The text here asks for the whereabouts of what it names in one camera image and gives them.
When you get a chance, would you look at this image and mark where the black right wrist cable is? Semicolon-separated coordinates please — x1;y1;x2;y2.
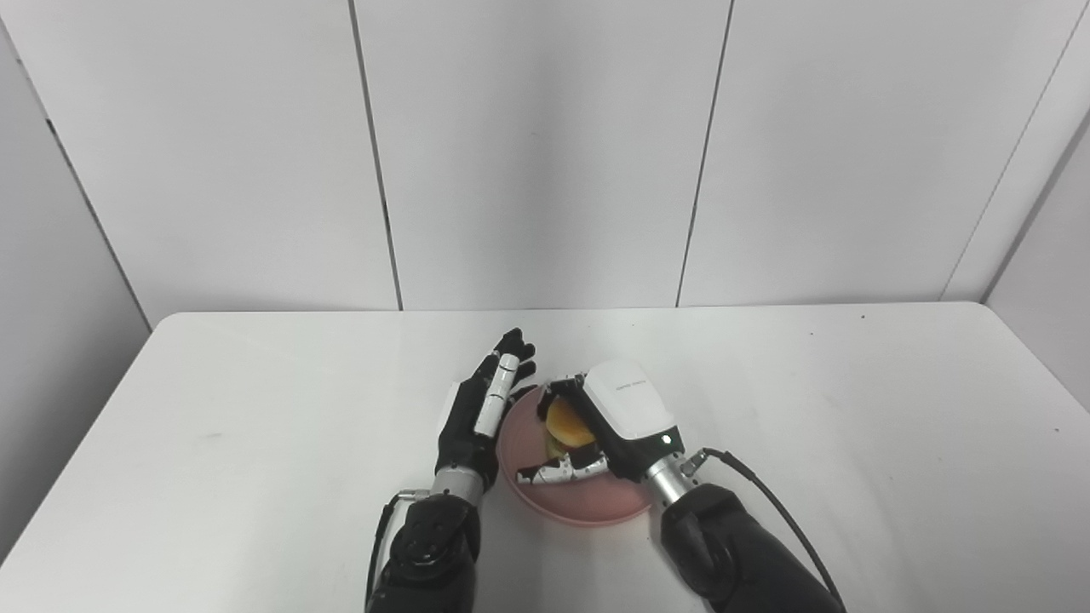
681;448;849;613

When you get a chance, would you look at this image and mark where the pink round plate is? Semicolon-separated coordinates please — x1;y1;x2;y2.
497;385;657;527

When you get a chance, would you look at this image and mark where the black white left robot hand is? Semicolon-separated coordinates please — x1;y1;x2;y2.
434;328;538;493

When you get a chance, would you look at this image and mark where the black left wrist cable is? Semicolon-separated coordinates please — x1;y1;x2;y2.
364;489;432;613

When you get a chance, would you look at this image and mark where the toy hamburger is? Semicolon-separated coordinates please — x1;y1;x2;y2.
543;398;598;461

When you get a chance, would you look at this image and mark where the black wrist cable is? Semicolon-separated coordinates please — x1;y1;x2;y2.
681;448;849;613
364;489;432;613

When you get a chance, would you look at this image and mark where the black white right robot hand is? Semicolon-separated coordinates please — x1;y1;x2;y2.
515;358;685;488

